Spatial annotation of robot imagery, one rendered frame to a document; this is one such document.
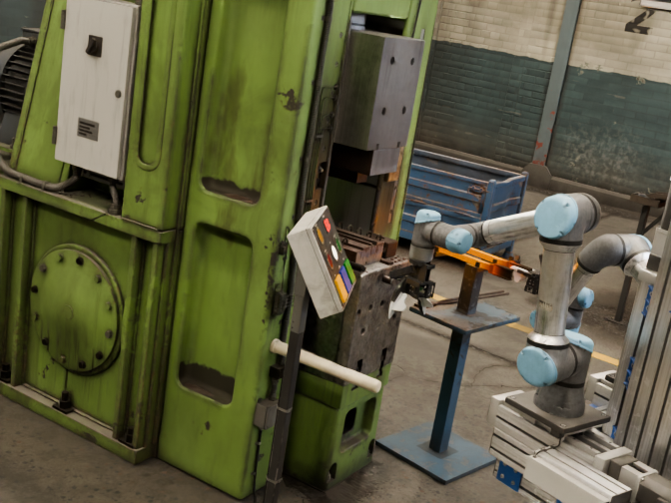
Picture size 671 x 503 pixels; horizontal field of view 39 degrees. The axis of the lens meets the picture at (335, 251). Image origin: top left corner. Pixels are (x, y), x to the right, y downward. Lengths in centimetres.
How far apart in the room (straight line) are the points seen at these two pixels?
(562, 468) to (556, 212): 71
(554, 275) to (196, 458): 173
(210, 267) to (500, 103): 840
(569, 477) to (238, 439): 138
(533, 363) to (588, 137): 861
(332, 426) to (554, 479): 121
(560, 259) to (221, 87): 145
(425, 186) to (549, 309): 472
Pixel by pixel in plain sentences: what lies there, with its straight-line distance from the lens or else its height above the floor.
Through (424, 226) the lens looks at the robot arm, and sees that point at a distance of 288.
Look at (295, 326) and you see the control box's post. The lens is 310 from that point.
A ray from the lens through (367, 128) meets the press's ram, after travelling 335.
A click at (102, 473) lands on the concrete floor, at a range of 380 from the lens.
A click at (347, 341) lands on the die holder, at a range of 354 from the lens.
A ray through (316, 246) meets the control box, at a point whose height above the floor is 115.
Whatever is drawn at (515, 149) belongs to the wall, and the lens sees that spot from 1156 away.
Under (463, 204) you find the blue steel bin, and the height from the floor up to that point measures 49.
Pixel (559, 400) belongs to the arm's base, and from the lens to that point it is 283.
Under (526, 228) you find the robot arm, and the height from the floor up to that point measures 131.
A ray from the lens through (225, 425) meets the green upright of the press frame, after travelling 362.
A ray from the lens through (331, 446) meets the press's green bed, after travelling 373.
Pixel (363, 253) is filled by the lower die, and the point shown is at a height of 97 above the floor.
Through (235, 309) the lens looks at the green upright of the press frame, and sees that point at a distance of 353.
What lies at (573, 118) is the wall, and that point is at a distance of 1125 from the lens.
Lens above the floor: 190
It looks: 15 degrees down
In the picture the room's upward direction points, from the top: 9 degrees clockwise
